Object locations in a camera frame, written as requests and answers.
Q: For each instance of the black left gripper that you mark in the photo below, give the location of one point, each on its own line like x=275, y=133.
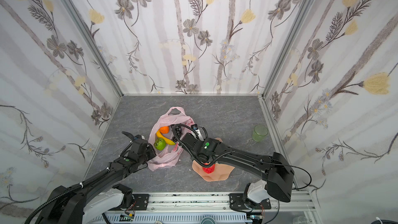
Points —
x=149, y=151

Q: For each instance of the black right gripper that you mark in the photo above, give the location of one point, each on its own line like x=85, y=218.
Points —
x=179, y=132

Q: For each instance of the green fake custard apple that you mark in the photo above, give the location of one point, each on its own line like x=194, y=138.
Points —
x=160, y=144

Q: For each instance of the red fake strawberry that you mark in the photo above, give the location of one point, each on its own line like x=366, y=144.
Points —
x=209, y=170

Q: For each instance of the pink plastic bag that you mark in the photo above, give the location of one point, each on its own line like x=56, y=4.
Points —
x=167, y=151

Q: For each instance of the pink scalloped bowl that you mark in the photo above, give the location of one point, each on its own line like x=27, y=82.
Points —
x=221, y=173

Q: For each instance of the orange fake fruit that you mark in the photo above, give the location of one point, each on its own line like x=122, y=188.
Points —
x=164, y=130

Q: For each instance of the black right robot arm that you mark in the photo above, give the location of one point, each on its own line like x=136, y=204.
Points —
x=275, y=173

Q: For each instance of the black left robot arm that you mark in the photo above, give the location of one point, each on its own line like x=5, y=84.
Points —
x=94, y=196

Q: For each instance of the yellow fake banana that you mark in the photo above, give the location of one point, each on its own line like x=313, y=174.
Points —
x=168, y=141

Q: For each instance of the dark fake grape bunch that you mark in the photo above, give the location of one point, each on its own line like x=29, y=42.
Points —
x=177, y=133

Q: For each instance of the green translucent cup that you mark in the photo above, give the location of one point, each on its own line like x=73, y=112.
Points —
x=259, y=133

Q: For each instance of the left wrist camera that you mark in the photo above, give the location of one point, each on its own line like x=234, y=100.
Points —
x=138, y=137

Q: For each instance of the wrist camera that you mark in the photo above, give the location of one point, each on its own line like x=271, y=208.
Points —
x=196, y=128
x=138, y=137

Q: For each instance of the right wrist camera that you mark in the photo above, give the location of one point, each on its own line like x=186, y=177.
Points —
x=196, y=128

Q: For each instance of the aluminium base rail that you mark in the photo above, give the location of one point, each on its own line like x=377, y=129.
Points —
x=195, y=208

